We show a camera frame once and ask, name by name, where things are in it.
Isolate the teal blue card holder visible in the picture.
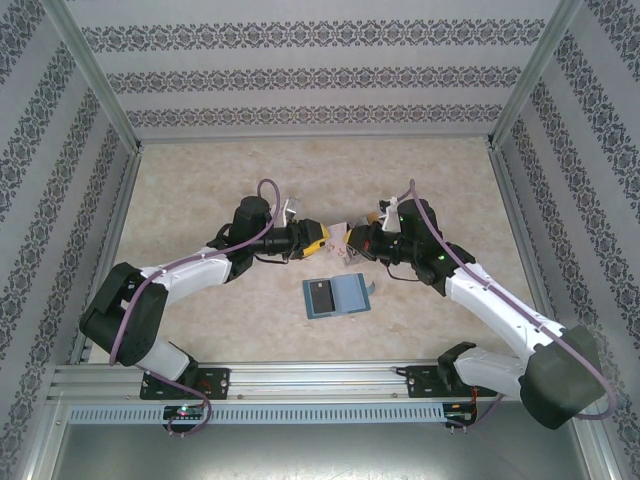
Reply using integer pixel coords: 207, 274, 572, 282
301, 272, 378, 320

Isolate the black credit card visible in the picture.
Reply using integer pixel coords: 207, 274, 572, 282
307, 279, 336, 315

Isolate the grey sheet metal shelf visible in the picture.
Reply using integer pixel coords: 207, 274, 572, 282
49, 399, 601, 480

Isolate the thin black right camera cable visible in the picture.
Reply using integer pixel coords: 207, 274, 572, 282
383, 263, 419, 282

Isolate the aluminium table back rail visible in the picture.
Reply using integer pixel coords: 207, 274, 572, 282
134, 132, 496, 146

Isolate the aluminium table side rail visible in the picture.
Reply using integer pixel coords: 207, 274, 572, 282
487, 147, 569, 360
67, 147, 146, 365

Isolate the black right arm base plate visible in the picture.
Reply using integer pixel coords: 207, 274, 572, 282
404, 364, 497, 400

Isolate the slotted grey cable duct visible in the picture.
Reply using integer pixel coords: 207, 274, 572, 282
66, 403, 447, 425

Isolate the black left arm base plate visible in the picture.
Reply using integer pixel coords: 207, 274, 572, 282
139, 367, 231, 401

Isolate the aluminium frame post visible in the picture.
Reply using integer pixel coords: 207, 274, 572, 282
42, 0, 144, 151
487, 0, 590, 150

